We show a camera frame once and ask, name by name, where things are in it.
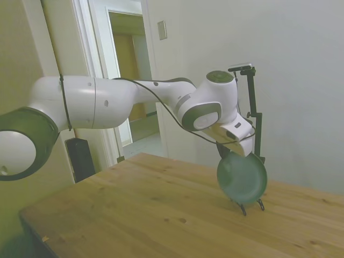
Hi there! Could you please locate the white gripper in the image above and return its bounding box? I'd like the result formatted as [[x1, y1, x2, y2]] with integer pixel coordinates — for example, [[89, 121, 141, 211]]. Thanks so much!
[[206, 128, 254, 157]]

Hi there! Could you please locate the green round plate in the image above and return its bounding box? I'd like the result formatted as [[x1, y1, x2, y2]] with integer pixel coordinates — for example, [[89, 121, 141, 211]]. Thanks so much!
[[216, 152, 269, 206]]

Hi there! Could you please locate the brown wooden hallway door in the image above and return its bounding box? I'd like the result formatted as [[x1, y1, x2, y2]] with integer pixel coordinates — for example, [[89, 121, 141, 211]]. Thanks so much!
[[112, 33, 147, 121]]

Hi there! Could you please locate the black rectangular box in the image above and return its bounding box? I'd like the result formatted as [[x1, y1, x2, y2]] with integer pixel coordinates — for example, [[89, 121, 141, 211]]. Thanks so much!
[[64, 137, 96, 184]]

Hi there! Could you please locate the beige closet door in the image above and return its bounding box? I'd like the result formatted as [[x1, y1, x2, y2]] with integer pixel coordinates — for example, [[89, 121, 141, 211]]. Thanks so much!
[[0, 0, 75, 186]]

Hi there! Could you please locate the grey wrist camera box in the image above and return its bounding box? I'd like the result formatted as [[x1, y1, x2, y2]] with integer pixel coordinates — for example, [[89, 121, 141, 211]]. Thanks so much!
[[224, 115, 255, 142]]

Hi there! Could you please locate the black camera stand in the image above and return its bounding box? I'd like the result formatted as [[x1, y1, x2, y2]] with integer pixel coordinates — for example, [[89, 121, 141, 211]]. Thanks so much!
[[239, 67, 266, 165]]

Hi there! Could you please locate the black wire plate stand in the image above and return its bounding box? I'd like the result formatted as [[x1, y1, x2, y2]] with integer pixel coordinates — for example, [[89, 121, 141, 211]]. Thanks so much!
[[230, 198, 266, 217]]

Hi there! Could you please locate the black camera cable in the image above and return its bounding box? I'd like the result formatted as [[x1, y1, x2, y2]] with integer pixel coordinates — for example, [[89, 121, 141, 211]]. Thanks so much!
[[233, 70, 241, 113]]

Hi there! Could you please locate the grey exterior camera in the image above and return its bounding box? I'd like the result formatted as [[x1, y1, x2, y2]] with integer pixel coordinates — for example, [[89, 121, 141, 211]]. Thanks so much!
[[227, 62, 254, 73]]

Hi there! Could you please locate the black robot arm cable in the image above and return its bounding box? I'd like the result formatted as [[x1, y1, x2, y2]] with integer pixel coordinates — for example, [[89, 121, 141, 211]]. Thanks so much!
[[111, 77, 256, 146]]

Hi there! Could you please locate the white door frame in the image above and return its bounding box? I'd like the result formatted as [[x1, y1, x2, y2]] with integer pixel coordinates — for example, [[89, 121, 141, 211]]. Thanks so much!
[[71, 0, 170, 173]]

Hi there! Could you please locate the grey wall switch plate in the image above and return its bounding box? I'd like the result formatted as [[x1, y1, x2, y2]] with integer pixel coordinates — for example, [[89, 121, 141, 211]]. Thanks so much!
[[157, 20, 168, 41]]

